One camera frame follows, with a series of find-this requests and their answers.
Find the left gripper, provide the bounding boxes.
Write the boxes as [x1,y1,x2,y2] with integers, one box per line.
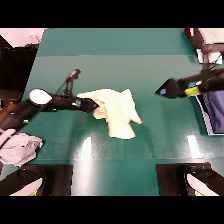
[75,97,100,114]

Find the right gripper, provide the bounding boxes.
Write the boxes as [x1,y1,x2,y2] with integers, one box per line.
[154,77,188,99]

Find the cream shirt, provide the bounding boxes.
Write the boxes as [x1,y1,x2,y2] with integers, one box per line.
[76,88,144,140]

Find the blue garment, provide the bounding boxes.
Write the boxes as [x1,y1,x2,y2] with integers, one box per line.
[194,90,224,137]

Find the heap of clothes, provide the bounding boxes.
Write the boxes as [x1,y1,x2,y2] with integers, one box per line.
[184,28,224,65]

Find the grey garment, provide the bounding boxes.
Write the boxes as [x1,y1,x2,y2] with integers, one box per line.
[0,131,44,168]

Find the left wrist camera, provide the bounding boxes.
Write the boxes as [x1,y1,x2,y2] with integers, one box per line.
[55,68,82,98]

